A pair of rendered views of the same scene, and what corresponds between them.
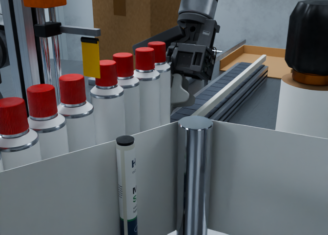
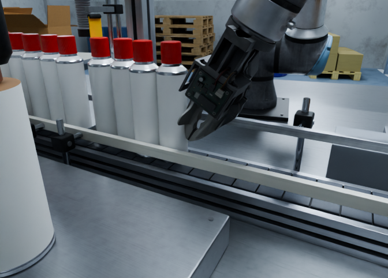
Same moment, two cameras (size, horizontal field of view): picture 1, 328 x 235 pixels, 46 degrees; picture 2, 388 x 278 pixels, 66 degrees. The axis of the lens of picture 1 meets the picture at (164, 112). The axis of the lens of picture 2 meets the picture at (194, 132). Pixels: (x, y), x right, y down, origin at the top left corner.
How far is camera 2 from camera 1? 0.89 m
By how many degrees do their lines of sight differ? 82
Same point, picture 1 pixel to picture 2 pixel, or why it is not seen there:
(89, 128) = (59, 73)
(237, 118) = (362, 268)
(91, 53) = (94, 27)
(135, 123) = (116, 103)
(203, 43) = (212, 59)
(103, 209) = not seen: outside the picture
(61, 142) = (43, 70)
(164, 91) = (159, 96)
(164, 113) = (160, 121)
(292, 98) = not seen: outside the picture
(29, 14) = not seen: outside the picture
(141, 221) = not seen: outside the picture
